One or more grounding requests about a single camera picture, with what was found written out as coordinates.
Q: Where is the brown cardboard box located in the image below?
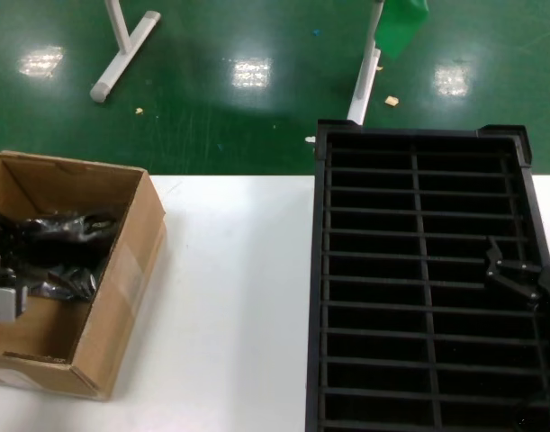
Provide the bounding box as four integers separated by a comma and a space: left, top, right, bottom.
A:
0, 150, 167, 402

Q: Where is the grey antistatic bag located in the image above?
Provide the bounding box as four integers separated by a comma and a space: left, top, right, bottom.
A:
0, 211, 119, 269

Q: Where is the black slotted container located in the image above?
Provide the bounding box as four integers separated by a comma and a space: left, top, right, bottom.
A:
304, 119, 550, 432

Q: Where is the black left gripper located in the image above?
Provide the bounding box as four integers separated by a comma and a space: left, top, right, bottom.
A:
0, 252, 18, 291

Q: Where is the wrist camera on silver bracket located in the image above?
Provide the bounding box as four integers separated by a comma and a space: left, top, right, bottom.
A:
0, 282, 31, 323

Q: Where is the green tablecloth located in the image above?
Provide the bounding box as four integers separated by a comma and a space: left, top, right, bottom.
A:
374, 0, 431, 60

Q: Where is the white T-foot table leg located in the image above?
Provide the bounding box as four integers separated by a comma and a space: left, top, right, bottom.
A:
346, 0, 384, 125
89, 0, 162, 104

